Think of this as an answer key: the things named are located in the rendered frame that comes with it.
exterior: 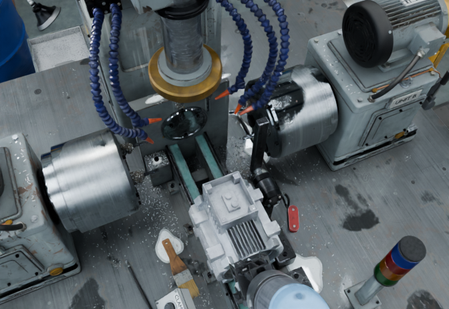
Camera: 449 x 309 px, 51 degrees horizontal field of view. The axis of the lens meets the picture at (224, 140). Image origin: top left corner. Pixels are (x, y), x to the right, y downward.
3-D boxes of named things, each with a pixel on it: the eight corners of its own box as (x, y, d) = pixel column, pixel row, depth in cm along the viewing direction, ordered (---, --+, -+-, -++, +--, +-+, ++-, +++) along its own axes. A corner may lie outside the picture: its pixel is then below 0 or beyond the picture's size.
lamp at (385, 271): (374, 261, 115) (379, 255, 111) (395, 252, 116) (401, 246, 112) (388, 284, 112) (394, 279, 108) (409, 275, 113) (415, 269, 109)
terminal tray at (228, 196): (202, 196, 124) (200, 184, 118) (238, 182, 126) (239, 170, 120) (219, 237, 118) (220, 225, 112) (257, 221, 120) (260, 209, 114)
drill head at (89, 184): (16, 192, 141) (-20, 149, 120) (132, 152, 149) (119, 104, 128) (32, 267, 129) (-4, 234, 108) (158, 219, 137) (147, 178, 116)
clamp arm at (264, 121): (248, 168, 138) (254, 118, 116) (257, 164, 138) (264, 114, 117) (253, 178, 136) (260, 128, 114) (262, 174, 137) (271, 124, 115)
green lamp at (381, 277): (369, 267, 119) (374, 261, 115) (389, 258, 120) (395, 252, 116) (383, 289, 116) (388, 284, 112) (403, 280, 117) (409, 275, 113)
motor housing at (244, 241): (190, 225, 136) (186, 196, 120) (249, 201, 140) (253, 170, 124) (216, 289, 126) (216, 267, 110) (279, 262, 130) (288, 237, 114)
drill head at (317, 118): (218, 122, 156) (219, 72, 135) (325, 84, 165) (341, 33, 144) (250, 183, 144) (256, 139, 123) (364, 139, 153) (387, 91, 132)
